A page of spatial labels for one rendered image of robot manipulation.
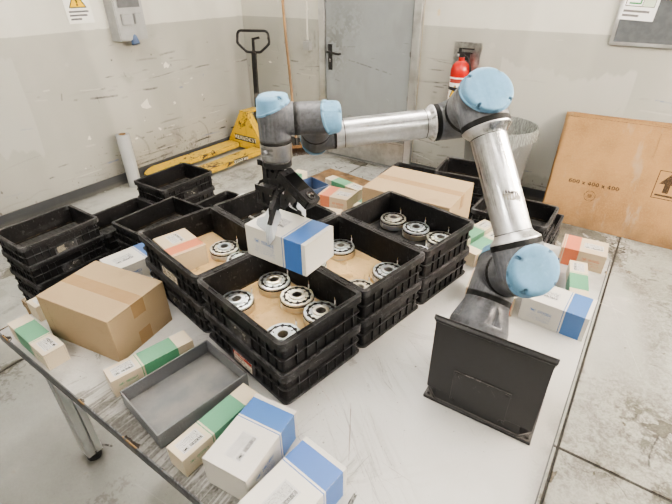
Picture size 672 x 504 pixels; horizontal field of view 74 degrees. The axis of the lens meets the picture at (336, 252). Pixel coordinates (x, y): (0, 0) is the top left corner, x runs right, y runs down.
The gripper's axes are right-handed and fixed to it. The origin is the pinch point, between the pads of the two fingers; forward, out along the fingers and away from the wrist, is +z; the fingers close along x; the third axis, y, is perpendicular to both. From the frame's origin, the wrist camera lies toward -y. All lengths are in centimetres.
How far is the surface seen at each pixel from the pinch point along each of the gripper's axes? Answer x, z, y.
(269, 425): 30.7, 31.8, -16.6
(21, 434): 54, 110, 115
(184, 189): -82, 55, 159
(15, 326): 47, 34, 75
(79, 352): 39, 40, 55
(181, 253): 3.2, 19.8, 45.5
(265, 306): 1.7, 27.6, 10.4
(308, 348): 10.4, 25.5, -12.9
